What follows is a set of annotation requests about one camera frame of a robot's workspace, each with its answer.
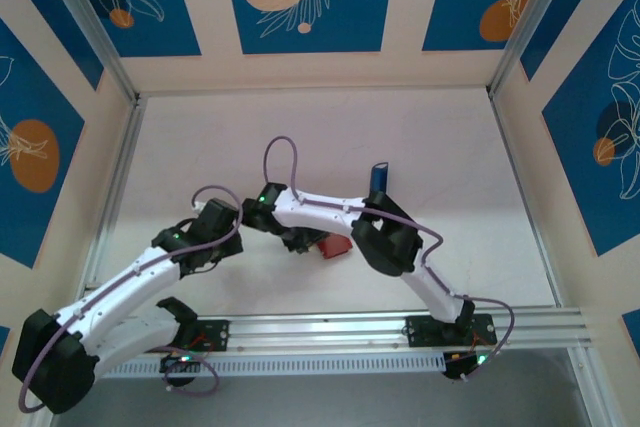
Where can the red leather card holder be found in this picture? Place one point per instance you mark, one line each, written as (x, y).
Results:
(336, 246)

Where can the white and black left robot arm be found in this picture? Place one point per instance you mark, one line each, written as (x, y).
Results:
(120, 292)

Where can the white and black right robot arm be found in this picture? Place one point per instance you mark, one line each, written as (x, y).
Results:
(385, 237)

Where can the black left controller board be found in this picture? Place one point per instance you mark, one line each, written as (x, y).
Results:
(175, 362)

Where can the black controller board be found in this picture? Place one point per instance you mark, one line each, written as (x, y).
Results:
(460, 364)
(175, 362)

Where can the black right controller board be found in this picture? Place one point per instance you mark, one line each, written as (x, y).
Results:
(460, 364)

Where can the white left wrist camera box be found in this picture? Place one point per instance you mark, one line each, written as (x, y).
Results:
(199, 206)

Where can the aluminium mounting rail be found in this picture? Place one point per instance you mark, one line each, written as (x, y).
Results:
(320, 329)

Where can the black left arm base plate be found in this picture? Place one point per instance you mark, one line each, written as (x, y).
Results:
(215, 334)

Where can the aluminium side rail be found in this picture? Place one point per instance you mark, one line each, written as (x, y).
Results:
(127, 147)
(515, 157)

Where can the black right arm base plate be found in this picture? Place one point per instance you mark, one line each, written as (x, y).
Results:
(422, 332)

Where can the aluminium corner post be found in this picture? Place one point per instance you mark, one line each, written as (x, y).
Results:
(90, 27)
(530, 17)

